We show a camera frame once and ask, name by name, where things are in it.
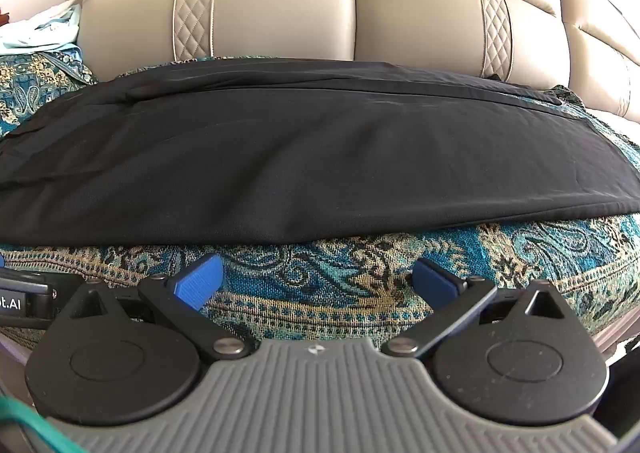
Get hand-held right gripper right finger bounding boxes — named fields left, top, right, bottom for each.
left=380, top=257, right=567, bottom=360

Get teal paisley patterned blanket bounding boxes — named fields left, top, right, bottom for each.
left=0, top=50, right=640, bottom=351

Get green cable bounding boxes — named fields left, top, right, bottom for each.
left=0, top=394, right=88, bottom=453

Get light blue cloth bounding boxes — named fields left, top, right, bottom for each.
left=0, top=2, right=85, bottom=55

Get black pants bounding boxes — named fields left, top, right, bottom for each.
left=0, top=57, right=640, bottom=248

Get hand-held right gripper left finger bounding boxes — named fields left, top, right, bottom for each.
left=69, top=254, right=257, bottom=362

